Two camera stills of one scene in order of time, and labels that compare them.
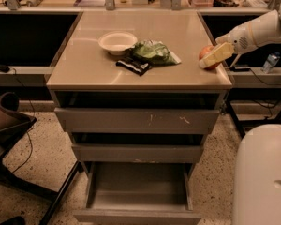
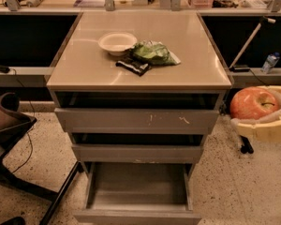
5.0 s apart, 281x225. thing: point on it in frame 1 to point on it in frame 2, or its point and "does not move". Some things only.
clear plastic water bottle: x=270 y=63 does not move
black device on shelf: x=1 y=67 does not move
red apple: x=205 y=51 to x=253 y=103
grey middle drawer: x=138 y=153 does not move
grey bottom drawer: x=139 y=193 does not move
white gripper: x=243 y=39 to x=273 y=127
